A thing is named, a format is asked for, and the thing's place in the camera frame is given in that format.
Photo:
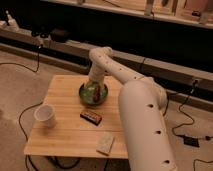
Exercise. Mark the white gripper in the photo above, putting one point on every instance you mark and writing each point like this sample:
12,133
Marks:
95,82

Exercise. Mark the wooden table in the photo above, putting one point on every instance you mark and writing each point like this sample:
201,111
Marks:
73,136

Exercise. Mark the green bowl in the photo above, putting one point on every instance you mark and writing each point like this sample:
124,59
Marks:
86,95

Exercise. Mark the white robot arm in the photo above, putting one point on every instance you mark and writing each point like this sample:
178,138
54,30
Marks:
140,101

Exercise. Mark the white spray bottle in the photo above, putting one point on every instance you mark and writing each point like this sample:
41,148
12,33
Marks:
12,22

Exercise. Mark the black power adapter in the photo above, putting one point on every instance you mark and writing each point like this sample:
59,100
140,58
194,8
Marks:
191,141

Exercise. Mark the dark brown chocolate bar box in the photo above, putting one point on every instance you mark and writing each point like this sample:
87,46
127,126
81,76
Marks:
91,117

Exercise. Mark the black device on ledge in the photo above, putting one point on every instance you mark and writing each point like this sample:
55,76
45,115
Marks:
59,35

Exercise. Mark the white cup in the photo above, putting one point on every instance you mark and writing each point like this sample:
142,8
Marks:
44,115

